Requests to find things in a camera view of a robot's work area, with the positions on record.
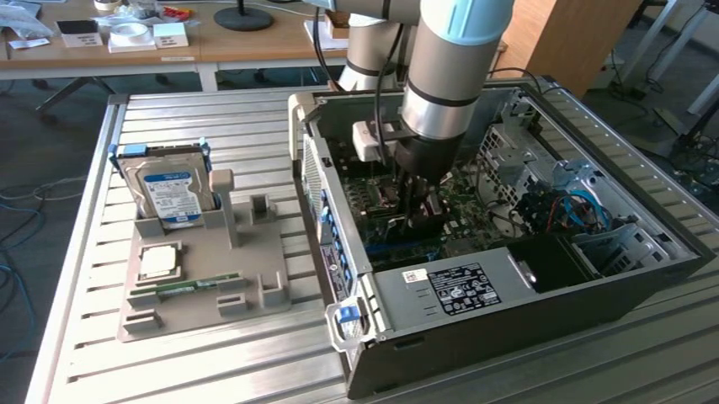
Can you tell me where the silver disk bay cage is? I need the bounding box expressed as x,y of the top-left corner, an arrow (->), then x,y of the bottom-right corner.
480,98 -> 544,189

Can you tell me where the CPU socket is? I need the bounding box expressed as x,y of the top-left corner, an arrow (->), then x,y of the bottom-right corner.
373,183 -> 404,208

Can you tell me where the grey parts rack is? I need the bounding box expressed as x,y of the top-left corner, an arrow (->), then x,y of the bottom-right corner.
116,167 -> 294,343

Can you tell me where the hard disk with blue label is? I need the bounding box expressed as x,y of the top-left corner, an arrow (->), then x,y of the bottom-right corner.
108,141 -> 213,231

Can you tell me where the blue wire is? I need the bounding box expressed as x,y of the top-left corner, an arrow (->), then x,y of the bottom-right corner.
558,189 -> 614,237

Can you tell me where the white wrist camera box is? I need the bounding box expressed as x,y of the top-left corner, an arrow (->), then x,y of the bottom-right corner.
352,120 -> 394,163

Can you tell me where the silver power supply unit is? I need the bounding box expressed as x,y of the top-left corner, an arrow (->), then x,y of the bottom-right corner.
366,247 -> 544,336

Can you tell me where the open white cardboard box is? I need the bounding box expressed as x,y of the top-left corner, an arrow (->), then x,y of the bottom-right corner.
302,11 -> 353,51

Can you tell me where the white tape roll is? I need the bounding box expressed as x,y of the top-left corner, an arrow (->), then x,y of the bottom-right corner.
108,22 -> 152,45

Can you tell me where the plain white box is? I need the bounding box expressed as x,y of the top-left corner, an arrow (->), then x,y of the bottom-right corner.
152,21 -> 188,50

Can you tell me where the wooden cabinet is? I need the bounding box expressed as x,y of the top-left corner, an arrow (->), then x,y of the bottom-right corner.
497,0 -> 644,98

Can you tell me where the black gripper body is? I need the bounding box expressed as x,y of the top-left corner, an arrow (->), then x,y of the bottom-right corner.
392,135 -> 464,180

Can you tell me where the black open PC case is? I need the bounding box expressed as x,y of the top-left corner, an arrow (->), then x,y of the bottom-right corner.
286,75 -> 711,401

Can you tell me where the white box with black top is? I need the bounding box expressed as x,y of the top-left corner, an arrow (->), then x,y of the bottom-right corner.
54,19 -> 104,49

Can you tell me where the black round lamp base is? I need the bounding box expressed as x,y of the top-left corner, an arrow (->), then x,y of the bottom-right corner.
212,0 -> 276,31

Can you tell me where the wooden desk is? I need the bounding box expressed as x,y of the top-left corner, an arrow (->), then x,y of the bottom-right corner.
0,0 -> 352,82

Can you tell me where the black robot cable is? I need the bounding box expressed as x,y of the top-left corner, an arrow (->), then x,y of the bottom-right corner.
312,6 -> 406,169

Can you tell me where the silver CPU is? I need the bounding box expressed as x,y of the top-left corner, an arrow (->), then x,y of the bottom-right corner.
137,247 -> 185,281

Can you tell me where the green motherboard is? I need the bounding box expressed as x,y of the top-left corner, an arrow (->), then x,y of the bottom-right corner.
334,166 -> 513,270

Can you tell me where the green RAM stick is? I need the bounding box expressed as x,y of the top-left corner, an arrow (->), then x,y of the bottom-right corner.
130,272 -> 241,296

